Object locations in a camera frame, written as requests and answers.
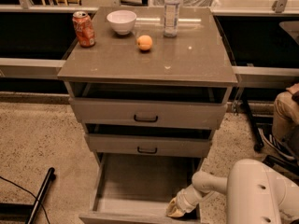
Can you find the person leg tan trousers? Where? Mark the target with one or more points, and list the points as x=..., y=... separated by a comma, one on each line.
x=286, y=112

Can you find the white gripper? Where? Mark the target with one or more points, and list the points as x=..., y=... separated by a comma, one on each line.
x=186, y=202

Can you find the black white sneaker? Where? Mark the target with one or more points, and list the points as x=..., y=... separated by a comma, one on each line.
x=275, y=144

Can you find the orange fruit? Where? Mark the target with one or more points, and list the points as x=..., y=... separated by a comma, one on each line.
x=144, y=42

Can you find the grey drawer cabinet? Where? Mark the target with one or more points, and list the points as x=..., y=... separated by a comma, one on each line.
x=195, y=57

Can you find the black stand leg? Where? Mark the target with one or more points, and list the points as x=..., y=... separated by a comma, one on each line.
x=27, y=213

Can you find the grey top drawer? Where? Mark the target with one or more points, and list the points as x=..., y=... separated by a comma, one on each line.
x=148, y=105

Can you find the white bowl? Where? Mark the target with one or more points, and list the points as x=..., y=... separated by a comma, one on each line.
x=122, y=21

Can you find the grey bottom drawer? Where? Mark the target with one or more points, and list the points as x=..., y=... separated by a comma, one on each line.
x=136, y=189

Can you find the grey middle drawer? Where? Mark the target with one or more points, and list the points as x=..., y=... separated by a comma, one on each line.
x=154, y=141

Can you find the orange soda can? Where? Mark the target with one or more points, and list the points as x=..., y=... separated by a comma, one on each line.
x=84, y=29

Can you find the clear water bottle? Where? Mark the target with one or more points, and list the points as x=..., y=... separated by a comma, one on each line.
x=171, y=10

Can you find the metal railing frame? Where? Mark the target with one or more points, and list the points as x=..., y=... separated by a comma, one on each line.
x=250, y=76

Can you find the grey drawer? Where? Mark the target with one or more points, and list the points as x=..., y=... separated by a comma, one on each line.
x=136, y=189
x=148, y=105
x=154, y=141

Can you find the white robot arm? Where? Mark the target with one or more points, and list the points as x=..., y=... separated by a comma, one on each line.
x=255, y=194

